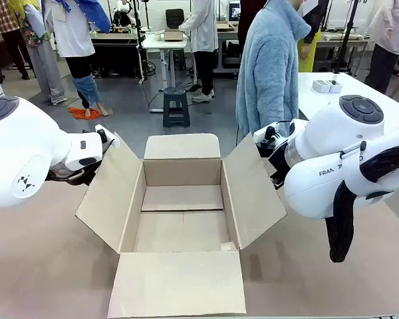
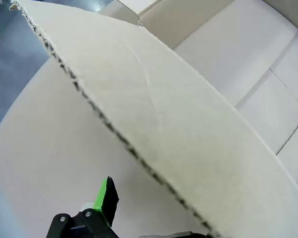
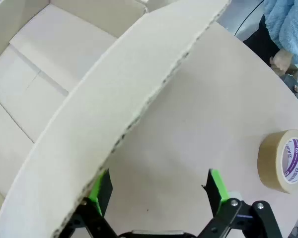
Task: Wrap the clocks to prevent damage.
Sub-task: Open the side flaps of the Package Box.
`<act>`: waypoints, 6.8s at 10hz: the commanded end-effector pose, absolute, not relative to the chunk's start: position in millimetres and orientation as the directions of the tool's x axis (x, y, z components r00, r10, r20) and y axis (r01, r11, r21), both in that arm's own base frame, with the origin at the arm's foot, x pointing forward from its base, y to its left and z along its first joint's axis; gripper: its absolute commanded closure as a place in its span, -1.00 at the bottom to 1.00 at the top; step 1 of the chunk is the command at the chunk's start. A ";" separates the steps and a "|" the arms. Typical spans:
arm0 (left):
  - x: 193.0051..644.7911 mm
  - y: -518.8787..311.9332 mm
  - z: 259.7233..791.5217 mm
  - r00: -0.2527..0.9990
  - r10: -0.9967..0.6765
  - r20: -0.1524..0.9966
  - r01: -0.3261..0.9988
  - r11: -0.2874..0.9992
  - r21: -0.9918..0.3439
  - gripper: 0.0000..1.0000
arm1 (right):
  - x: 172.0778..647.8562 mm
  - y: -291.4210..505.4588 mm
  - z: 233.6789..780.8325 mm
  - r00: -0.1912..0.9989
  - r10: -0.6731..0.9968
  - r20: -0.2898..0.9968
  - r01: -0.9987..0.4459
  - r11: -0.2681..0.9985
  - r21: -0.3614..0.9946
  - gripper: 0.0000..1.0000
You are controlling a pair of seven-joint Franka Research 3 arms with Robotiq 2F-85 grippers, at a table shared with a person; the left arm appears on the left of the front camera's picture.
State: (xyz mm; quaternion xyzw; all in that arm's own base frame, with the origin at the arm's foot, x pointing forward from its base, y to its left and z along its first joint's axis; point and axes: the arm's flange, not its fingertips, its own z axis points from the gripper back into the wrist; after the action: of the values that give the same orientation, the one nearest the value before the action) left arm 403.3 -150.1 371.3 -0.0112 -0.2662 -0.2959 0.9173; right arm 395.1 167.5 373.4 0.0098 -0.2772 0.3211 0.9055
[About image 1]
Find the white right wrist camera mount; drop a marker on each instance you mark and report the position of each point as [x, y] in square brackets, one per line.
[262, 133]

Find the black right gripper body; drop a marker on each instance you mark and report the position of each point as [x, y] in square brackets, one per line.
[278, 166]

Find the orange cloth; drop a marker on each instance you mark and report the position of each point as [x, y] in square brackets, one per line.
[83, 113]

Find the small white box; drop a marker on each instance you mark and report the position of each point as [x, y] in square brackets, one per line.
[320, 86]
[335, 87]

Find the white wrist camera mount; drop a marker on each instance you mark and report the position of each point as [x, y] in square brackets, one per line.
[262, 133]
[108, 134]

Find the small cardboard box on desk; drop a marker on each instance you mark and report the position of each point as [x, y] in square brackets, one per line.
[174, 35]

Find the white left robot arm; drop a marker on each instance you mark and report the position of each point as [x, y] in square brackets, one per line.
[20, 149]

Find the mannequin in grey trousers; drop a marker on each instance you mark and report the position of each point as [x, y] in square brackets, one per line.
[43, 63]

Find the dark plastic step stool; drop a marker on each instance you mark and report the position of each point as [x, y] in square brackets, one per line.
[176, 106]

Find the figure with yellow apron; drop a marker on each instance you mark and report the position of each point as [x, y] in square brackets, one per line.
[311, 53]

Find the black tripod stand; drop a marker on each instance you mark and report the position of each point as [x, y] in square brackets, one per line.
[347, 36]

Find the person in plaid shirt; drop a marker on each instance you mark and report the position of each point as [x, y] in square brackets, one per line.
[6, 20]

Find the computer monitor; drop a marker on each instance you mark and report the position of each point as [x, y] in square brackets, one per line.
[234, 10]

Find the person in pale coat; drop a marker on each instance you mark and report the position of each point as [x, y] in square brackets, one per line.
[385, 40]

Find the white height-adjustable desk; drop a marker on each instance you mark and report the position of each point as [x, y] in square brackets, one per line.
[163, 44]

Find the figure in white coat, blue cloth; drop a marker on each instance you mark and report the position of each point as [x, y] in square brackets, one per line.
[73, 36]

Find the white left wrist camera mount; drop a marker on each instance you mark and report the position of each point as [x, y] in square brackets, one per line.
[108, 134]

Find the person in blue fleece jacket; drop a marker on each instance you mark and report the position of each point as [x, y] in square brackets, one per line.
[269, 73]

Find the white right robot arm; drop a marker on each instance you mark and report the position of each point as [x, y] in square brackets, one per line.
[332, 133]

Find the white side table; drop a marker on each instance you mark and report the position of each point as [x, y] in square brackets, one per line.
[319, 99]

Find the person in white lab coat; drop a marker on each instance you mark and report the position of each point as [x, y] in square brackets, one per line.
[203, 30]

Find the brown cardboard box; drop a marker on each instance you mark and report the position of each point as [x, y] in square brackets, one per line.
[183, 199]

